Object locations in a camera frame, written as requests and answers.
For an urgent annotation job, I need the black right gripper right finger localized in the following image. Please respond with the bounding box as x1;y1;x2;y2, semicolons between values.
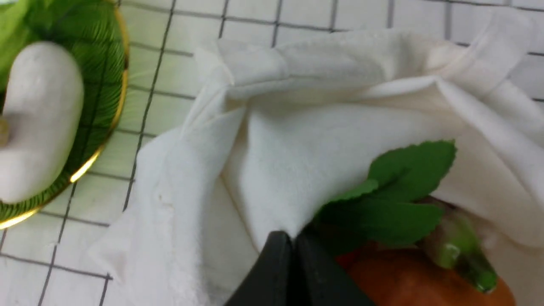
296;226;374;306

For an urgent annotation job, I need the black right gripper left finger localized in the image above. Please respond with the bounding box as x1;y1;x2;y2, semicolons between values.
225;231;294;306

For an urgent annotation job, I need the white cloth bag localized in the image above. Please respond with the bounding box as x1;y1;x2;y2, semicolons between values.
91;7;544;306

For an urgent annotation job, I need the orange squash vegetable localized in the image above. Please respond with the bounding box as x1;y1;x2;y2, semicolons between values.
347;249;516;306

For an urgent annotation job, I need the white radish with leaves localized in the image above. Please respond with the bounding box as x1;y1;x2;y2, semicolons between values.
0;41;84;204

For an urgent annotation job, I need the green leaf-shaped glass plate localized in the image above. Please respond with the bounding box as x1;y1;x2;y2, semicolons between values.
1;0;130;229

